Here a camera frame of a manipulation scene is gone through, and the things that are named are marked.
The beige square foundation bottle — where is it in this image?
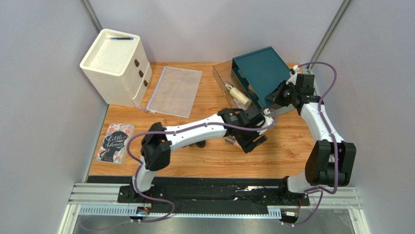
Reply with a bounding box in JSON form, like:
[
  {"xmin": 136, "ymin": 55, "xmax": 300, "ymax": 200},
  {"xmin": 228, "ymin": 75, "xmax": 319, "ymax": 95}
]
[{"xmin": 249, "ymin": 89, "xmax": 260, "ymax": 102}]

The cream foundation bottle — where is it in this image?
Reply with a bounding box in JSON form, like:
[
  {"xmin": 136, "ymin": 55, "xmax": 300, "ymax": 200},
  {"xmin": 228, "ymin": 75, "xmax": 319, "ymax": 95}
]
[{"xmin": 225, "ymin": 82, "xmax": 252, "ymax": 107}]

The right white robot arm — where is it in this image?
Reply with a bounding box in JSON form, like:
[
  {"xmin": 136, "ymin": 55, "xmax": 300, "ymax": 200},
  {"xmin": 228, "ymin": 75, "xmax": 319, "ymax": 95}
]
[{"xmin": 265, "ymin": 73, "xmax": 357, "ymax": 195}]

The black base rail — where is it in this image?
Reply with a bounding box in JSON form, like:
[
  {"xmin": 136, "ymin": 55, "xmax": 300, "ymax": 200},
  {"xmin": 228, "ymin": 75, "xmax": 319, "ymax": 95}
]
[{"xmin": 87, "ymin": 175, "xmax": 344, "ymax": 215}]

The teal makeup drawer box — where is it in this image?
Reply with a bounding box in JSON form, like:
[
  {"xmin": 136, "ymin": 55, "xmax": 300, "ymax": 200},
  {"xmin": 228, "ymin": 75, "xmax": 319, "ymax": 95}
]
[{"xmin": 232, "ymin": 46, "xmax": 294, "ymax": 116}]

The clear drawer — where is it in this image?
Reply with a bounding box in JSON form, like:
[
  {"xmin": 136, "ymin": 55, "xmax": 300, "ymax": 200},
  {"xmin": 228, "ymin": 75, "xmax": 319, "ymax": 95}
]
[{"xmin": 212, "ymin": 60, "xmax": 264, "ymax": 110}]

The white three-drawer cabinet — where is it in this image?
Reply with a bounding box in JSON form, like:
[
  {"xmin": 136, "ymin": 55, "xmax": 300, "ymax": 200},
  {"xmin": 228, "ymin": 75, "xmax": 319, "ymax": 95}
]
[{"xmin": 80, "ymin": 29, "xmax": 152, "ymax": 108}]

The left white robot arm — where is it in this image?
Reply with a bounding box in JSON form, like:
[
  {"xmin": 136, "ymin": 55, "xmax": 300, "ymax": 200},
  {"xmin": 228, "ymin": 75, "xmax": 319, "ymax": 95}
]
[{"xmin": 122, "ymin": 107, "xmax": 278, "ymax": 199}]

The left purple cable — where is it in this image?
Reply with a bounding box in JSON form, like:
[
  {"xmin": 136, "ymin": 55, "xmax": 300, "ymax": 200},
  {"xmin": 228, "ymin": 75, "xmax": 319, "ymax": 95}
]
[{"xmin": 126, "ymin": 108, "xmax": 278, "ymax": 223}]

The clear mesh zipper pouch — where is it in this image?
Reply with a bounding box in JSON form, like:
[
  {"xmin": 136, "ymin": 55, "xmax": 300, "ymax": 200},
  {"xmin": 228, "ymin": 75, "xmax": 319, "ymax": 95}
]
[{"xmin": 139, "ymin": 66, "xmax": 203, "ymax": 118}]

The pink lip gloss tube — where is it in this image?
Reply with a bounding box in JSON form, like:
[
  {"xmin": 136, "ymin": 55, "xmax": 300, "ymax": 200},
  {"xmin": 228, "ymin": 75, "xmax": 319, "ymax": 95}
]
[{"xmin": 225, "ymin": 136, "xmax": 242, "ymax": 149}]

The Little Women book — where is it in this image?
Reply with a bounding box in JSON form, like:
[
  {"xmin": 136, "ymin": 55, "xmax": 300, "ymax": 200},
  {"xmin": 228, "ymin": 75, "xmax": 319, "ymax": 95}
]
[{"xmin": 95, "ymin": 123, "xmax": 135, "ymax": 165}]

